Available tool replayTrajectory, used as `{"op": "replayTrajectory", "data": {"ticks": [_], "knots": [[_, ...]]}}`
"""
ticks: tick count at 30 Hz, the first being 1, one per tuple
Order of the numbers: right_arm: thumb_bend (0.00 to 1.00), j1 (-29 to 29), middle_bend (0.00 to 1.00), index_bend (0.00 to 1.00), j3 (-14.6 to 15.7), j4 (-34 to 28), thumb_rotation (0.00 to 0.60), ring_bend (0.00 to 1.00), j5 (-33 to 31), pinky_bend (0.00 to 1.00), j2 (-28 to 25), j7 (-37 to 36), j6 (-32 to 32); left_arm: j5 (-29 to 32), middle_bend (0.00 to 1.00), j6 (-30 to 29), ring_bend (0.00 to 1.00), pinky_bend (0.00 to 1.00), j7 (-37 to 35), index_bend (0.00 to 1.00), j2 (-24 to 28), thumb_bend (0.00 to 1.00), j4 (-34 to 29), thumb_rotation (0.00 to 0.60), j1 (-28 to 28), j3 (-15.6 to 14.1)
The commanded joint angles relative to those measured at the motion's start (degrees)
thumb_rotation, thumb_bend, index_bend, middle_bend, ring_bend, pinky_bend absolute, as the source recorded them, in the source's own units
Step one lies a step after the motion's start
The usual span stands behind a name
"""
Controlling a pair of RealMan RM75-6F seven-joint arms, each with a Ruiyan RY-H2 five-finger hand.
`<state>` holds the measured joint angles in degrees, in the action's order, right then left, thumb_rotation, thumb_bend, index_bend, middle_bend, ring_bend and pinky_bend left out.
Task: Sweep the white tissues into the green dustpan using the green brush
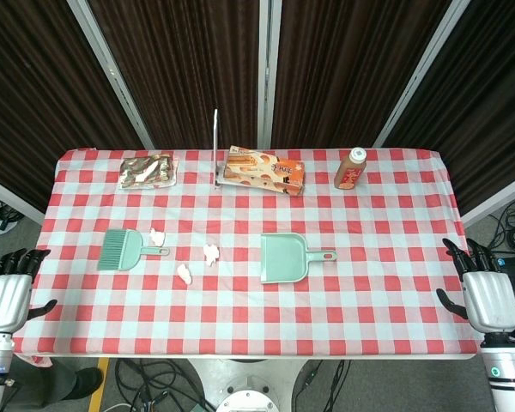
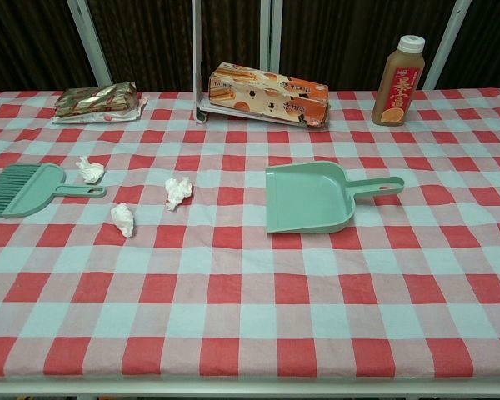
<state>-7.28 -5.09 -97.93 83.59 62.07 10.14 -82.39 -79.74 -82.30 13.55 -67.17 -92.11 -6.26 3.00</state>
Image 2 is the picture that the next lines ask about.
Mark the green plastic dustpan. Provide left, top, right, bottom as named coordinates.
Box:
left=265, top=161, right=405, bottom=234

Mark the white tissue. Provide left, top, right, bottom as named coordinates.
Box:
left=164, top=176, right=193, bottom=212
left=110, top=202, right=135, bottom=238
left=75, top=155, right=106, bottom=185

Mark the green plastic hand brush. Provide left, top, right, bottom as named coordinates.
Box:
left=0, top=162, right=108, bottom=219

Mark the gold foil snack package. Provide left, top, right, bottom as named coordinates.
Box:
left=54, top=82, right=139, bottom=120

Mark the red white checkered tablecloth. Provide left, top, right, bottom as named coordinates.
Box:
left=0, top=88, right=500, bottom=383

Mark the orange biscuit box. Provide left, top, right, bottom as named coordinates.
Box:
left=208, top=62, right=331, bottom=129

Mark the dark brown curtain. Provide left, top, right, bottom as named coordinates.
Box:
left=0, top=0, right=500, bottom=96

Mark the brown juice bottle white cap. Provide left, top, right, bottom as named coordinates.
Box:
left=371, top=35, right=426, bottom=126

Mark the white L-shaped metal bracket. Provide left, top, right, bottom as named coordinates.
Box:
left=190, top=0, right=313, bottom=128

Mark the white vertical frame bar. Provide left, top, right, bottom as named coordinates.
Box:
left=260, top=0, right=283, bottom=73

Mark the white slanted frame bar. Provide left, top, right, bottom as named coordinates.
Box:
left=65, top=0, right=113, bottom=87
left=423, top=0, right=473, bottom=90

